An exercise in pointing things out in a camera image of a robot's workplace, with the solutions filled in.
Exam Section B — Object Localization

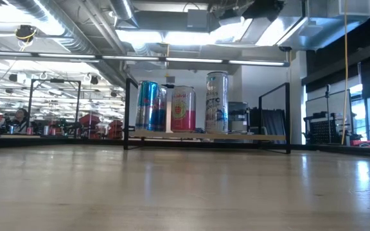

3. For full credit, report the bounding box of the white and pink beverage can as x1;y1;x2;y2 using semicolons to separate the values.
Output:
171;85;197;133

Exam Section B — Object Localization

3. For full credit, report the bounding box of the blue silver Red Bull can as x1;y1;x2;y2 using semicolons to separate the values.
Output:
157;85;168;132
135;80;161;132

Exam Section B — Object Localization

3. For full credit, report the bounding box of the tall white beverage can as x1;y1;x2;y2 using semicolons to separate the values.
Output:
204;71;229;134

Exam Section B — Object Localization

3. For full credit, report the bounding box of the grey trash bin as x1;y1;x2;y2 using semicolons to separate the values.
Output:
228;101;250;133

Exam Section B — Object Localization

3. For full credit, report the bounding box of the red storage bin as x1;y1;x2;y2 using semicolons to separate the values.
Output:
107;119;124;139
78;114;101;128

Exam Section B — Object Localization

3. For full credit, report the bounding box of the long overhead light bar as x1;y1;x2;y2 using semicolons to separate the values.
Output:
0;50;291;67

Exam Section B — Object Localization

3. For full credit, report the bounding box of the black perforated rack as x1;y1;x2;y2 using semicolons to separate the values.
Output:
303;111;340;145

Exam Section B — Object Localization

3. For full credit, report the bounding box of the black tripod stand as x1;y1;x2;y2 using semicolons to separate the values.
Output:
323;84;331;144

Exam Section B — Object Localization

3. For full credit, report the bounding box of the person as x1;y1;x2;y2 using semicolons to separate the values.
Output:
10;108;30;134

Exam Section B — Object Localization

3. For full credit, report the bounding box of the wooden shelf black metal frame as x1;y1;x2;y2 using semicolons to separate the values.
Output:
123;78;291;155

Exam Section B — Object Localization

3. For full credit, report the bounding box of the black metal rig frame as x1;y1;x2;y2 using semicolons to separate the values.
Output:
26;78;82;136

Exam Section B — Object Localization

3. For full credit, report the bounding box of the black ceiling camera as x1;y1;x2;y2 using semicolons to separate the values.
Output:
14;24;37;43

